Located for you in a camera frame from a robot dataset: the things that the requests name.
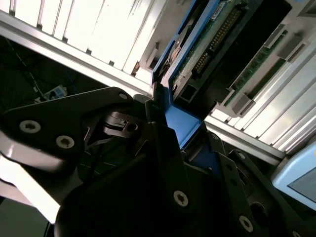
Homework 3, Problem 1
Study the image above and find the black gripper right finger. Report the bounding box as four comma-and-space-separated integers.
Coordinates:
204, 130, 304, 237

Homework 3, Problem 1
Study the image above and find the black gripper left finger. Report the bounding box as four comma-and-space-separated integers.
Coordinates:
0, 86, 197, 218

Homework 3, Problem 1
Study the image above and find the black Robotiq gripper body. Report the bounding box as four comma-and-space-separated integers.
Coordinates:
53, 108, 235, 237

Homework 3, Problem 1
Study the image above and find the hard disk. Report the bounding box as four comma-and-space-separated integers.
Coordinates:
151, 0, 247, 173

